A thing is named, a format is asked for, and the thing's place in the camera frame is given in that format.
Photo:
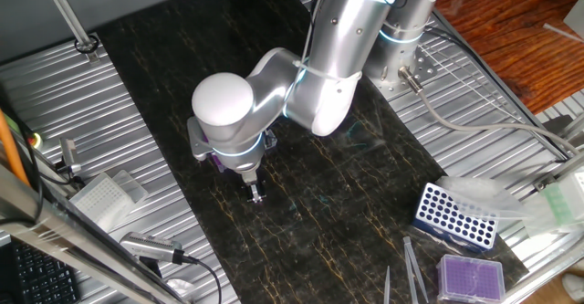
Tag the blue pipette tip rack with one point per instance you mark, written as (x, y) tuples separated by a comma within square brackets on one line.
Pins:
[(451, 217)]

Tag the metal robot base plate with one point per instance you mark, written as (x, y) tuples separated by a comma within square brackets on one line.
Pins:
[(426, 69)]

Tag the aluminium frame bar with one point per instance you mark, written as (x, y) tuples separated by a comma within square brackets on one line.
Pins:
[(55, 231)]

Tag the closed purple pipette tip box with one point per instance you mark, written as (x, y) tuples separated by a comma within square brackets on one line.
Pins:
[(471, 279)]

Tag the black marble pattern mat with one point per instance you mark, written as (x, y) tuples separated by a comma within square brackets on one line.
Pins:
[(319, 231)]

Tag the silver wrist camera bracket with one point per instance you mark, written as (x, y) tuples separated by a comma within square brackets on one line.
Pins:
[(198, 139)]

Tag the clear plastic bag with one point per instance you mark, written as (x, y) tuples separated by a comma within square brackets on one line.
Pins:
[(493, 199)]

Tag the grey box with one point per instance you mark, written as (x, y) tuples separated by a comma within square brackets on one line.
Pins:
[(576, 21)]

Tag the green pipette tip box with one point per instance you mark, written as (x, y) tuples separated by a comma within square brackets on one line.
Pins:
[(563, 199)]

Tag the aluminium profile piece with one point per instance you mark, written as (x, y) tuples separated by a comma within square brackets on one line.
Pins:
[(547, 181)]

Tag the white crumpled tissue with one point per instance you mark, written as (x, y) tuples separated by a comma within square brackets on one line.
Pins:
[(180, 288)]

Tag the black keyboard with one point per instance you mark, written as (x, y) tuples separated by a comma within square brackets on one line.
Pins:
[(41, 276)]

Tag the open purple pipette tip box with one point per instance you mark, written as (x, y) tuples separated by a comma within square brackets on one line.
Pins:
[(272, 140)]

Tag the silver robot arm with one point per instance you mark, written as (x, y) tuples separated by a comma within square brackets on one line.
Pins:
[(342, 39)]

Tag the small silver camera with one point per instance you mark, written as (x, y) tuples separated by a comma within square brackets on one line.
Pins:
[(68, 153)]

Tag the thin white stick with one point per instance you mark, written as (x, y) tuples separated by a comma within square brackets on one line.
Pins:
[(563, 33)]

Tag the orange tube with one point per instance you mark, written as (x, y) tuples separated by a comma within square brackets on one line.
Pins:
[(11, 153)]

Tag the metal stand pole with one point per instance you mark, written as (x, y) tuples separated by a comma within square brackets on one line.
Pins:
[(64, 7)]

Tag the red yellow emergency button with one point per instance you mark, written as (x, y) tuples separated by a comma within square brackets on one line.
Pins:
[(36, 140)]

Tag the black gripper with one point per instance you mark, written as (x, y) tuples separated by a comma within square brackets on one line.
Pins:
[(251, 181)]

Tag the silver ribbed camera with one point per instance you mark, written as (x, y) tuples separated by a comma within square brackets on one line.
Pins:
[(150, 247)]

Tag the white pipette tip box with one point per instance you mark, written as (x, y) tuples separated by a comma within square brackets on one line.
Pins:
[(102, 199)]

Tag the black block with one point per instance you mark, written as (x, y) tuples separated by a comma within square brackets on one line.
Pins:
[(557, 123)]

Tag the white shoe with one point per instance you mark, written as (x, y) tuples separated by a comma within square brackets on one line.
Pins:
[(575, 286)]

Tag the medium clear pipette tip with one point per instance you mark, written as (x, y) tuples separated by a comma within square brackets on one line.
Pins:
[(387, 286)]

